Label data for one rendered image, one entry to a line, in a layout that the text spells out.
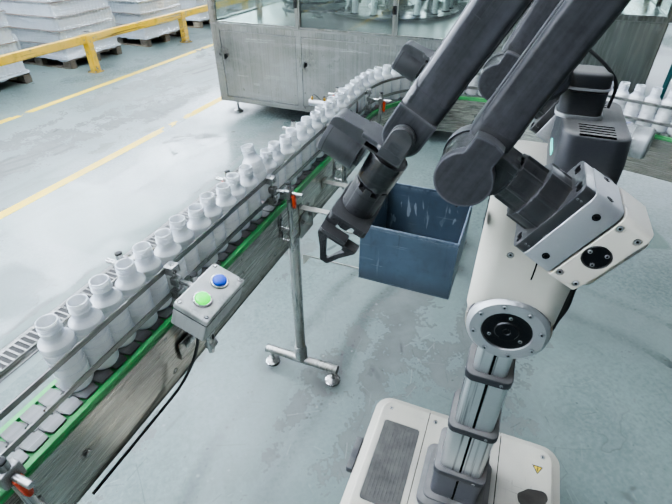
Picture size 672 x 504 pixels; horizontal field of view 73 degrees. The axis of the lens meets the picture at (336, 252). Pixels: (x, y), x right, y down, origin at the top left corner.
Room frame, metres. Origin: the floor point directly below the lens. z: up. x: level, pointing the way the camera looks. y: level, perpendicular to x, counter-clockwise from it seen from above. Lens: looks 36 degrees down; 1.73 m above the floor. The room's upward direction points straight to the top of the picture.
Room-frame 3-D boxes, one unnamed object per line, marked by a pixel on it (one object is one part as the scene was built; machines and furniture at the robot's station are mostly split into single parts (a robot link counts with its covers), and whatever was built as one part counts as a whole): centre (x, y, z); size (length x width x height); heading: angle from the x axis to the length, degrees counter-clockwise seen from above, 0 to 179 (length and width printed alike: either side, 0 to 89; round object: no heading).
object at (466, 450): (0.73, -0.38, 0.45); 0.13 x 0.13 x 0.40; 69
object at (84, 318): (0.62, 0.47, 1.08); 0.06 x 0.06 x 0.17
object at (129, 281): (0.73, 0.43, 1.08); 0.06 x 0.06 x 0.17
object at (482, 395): (0.73, -0.38, 0.65); 0.11 x 0.11 x 0.40; 69
